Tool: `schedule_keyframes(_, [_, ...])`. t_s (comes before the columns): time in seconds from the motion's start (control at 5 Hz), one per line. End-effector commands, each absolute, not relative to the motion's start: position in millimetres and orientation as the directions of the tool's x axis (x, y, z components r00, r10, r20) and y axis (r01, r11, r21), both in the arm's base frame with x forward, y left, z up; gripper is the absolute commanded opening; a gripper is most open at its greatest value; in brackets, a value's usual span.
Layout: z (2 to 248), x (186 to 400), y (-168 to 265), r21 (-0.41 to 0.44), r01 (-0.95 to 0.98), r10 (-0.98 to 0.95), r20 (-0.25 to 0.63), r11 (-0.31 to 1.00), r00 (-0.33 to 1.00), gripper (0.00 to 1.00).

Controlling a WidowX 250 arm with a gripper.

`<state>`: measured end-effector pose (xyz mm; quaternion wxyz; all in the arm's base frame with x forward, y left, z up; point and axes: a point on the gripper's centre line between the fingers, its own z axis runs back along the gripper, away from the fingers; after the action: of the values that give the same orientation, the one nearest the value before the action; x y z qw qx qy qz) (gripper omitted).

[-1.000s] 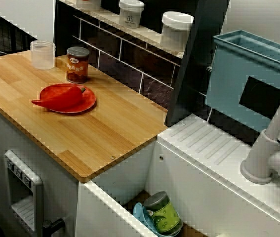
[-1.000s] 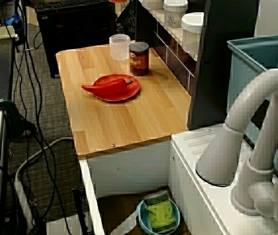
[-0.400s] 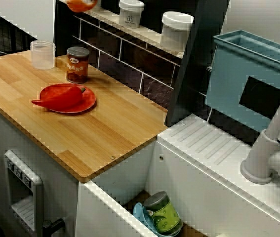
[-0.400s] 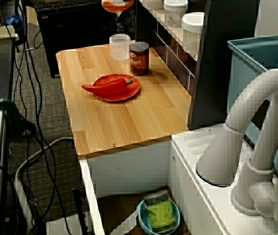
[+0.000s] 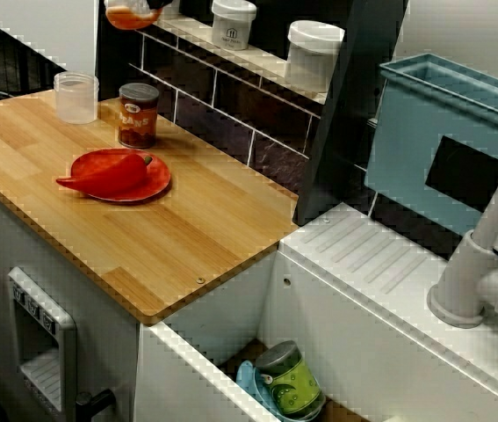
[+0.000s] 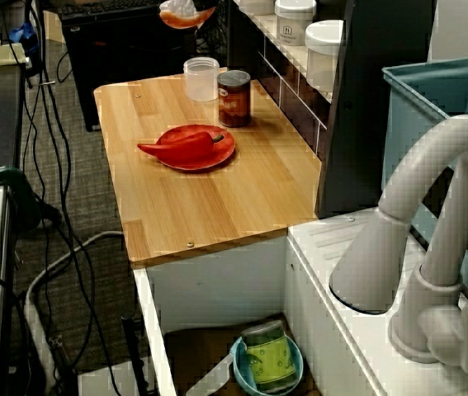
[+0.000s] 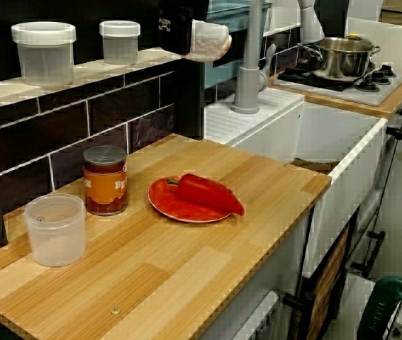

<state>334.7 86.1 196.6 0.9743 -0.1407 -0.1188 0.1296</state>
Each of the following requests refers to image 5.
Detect blue toy bowl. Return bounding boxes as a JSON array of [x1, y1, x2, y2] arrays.
[[235, 360, 327, 422]]

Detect black wire rack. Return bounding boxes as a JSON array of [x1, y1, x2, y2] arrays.
[[0, 8, 68, 106]]

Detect white toy kitchen unit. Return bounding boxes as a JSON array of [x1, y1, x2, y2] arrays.
[[0, 171, 498, 422]]

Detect clear open plastic jar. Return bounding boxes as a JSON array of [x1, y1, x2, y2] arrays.
[[54, 71, 100, 125]]

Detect green toy can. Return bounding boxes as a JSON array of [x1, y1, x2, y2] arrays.
[[255, 340, 324, 417]]

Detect grey toy dishwasher panel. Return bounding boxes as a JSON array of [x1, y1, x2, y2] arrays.
[[6, 266, 77, 422]]

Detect grey toy faucet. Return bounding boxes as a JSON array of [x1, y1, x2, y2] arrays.
[[426, 127, 498, 329]]

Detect toy beans can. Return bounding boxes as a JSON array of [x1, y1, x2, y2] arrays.
[[118, 82, 161, 149]]

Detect red round plate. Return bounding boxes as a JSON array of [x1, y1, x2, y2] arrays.
[[70, 148, 173, 203]]

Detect dark tile backsplash with shelf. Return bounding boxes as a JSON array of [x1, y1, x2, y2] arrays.
[[127, 12, 381, 221]]

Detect black cabinet handle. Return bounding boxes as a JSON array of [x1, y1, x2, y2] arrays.
[[75, 389, 117, 414]]

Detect orange and white toy sushi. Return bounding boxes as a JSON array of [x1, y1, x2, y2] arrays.
[[105, 0, 164, 31]]

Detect small white lidded labelled jar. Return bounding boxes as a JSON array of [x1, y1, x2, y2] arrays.
[[211, 0, 257, 51]]

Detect teal plastic bin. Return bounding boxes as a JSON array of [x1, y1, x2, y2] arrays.
[[364, 53, 498, 236]]

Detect large white lidded plastic jar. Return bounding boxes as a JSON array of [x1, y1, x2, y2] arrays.
[[285, 20, 346, 93]]

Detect red toy chili pepper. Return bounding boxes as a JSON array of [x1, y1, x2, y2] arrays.
[[55, 153, 154, 198]]

